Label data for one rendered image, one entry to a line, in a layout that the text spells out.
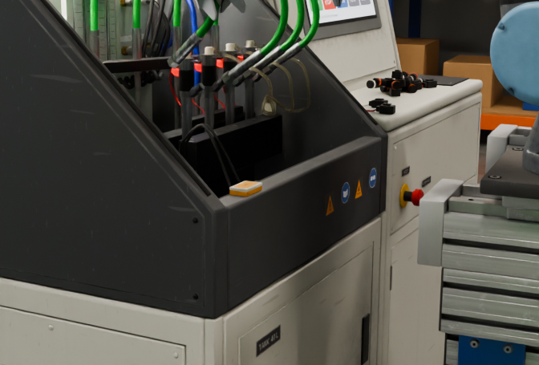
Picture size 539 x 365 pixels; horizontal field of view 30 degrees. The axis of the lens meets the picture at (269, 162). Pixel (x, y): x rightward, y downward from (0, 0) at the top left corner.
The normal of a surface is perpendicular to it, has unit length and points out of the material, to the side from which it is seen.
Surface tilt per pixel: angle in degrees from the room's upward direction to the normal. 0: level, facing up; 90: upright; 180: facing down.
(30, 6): 90
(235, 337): 90
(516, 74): 98
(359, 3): 76
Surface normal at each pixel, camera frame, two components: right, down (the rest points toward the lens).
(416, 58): -0.34, 0.19
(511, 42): -0.54, 0.30
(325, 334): 0.89, 0.11
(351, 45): 0.87, -0.13
